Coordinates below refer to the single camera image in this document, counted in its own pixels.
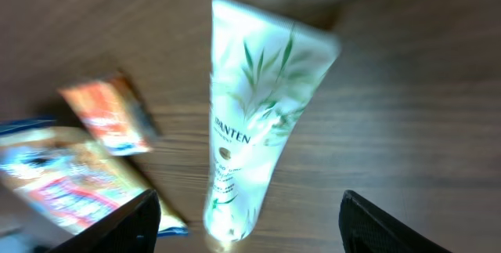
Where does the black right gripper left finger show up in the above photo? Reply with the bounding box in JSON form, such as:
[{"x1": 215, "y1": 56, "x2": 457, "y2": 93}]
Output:
[{"x1": 49, "y1": 190, "x2": 160, "y2": 253}]

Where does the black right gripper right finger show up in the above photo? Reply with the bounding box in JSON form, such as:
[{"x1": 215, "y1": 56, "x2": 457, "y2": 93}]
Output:
[{"x1": 338, "y1": 190, "x2": 451, "y2": 253}]

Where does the yellow snack bag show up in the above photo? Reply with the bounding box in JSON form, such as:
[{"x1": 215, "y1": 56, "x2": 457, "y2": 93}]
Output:
[{"x1": 0, "y1": 117, "x2": 189, "y2": 238}]

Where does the orange tissue pack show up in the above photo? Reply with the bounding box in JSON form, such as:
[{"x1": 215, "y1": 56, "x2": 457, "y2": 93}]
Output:
[{"x1": 58, "y1": 72, "x2": 157, "y2": 156}]

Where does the white Pantene tube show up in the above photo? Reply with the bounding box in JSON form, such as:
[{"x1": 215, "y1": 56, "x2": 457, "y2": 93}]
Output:
[{"x1": 204, "y1": 0, "x2": 341, "y2": 244}]

